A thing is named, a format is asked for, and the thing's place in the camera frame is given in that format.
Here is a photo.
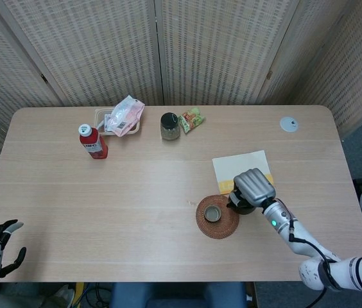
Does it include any blue chair seat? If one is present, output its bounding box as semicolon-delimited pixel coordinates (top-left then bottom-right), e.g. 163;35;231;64
109;282;248;308

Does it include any white and yellow Lexicon book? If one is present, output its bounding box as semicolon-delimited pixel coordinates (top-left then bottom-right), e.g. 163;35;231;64
212;150;275;196

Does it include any green and orange snack packet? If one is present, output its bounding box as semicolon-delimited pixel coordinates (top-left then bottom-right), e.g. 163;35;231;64
178;107;206;135

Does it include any red NFC juice bottle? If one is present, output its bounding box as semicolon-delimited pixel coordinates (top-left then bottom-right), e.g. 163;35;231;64
78;123;108;160

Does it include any glass jar with black lid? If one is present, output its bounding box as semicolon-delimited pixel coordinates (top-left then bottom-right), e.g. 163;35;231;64
159;112;181;141

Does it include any beige plastic food container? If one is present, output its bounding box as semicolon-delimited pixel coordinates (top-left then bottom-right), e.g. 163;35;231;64
94;108;142;136

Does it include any round brown woven coaster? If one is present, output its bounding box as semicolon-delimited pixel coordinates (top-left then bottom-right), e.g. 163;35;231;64
195;194;241;239

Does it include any dark ceramic cup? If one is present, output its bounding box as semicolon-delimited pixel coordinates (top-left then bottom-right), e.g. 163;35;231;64
203;205;223;223

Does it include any small black teapot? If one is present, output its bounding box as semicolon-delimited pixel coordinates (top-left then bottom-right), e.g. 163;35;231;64
227;189;256;216

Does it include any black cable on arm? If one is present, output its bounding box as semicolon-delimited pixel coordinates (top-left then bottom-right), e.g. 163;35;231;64
288;216;344;308

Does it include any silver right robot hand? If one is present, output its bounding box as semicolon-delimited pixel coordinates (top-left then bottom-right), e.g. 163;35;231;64
228;167;277;209

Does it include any round grey cable grommet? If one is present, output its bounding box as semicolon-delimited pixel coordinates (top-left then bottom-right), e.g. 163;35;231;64
279;116;300;132

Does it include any woven folding screen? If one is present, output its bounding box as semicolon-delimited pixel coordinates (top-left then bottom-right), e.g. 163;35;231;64
0;0;362;222

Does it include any pink and white snack bag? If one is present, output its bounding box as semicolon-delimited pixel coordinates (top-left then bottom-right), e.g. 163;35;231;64
108;94;146;138

